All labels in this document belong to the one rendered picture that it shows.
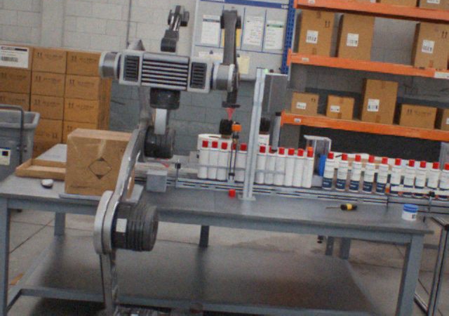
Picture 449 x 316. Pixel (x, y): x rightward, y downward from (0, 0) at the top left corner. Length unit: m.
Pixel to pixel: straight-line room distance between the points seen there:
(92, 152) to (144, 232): 0.67
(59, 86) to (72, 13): 1.76
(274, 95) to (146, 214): 1.08
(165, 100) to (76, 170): 0.54
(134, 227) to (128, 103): 5.71
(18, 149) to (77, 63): 1.60
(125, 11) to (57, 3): 0.90
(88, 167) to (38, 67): 3.86
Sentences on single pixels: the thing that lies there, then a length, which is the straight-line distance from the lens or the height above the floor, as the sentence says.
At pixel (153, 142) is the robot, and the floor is 1.14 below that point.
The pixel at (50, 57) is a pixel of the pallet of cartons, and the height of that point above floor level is 1.30.
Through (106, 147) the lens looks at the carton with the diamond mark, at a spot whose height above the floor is 1.08.
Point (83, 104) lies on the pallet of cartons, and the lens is 6.42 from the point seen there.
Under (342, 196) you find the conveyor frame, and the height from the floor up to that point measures 0.86.
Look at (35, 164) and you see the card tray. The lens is 3.39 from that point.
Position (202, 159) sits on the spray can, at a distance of 3.09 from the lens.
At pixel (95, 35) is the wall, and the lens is 7.89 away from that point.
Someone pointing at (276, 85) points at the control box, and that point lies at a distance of 2.94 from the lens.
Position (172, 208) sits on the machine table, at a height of 0.83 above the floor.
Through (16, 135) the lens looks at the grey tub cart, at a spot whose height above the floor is 0.70.
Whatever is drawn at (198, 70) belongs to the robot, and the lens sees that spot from 2.51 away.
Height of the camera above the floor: 1.57
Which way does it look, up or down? 9 degrees down
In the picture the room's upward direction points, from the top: 6 degrees clockwise
